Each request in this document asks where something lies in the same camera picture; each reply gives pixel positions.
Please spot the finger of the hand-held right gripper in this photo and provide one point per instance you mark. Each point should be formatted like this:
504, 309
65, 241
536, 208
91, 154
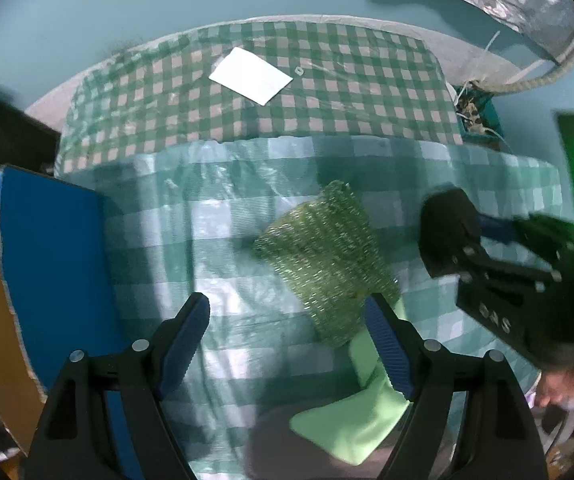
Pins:
447, 235
497, 230

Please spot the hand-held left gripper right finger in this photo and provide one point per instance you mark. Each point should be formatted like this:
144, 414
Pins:
389, 350

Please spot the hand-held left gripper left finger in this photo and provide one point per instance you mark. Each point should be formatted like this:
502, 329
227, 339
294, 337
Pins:
187, 335

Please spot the light green cloth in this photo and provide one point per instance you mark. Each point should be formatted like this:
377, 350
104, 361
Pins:
347, 425

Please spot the green scouring pad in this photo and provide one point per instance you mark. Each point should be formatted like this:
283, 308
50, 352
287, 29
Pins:
327, 260

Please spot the cardboard box with blue rim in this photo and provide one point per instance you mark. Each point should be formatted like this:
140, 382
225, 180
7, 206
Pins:
52, 260

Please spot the teal basket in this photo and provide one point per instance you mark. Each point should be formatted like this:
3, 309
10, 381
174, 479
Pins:
484, 120

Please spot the pale green checkered plastic tablecloth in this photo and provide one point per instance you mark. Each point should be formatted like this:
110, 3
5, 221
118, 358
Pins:
227, 230

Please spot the dark green checkered tablecloth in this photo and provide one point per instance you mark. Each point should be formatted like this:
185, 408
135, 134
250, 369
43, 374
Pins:
357, 85

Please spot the white paper card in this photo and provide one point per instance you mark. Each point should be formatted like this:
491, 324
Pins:
250, 76

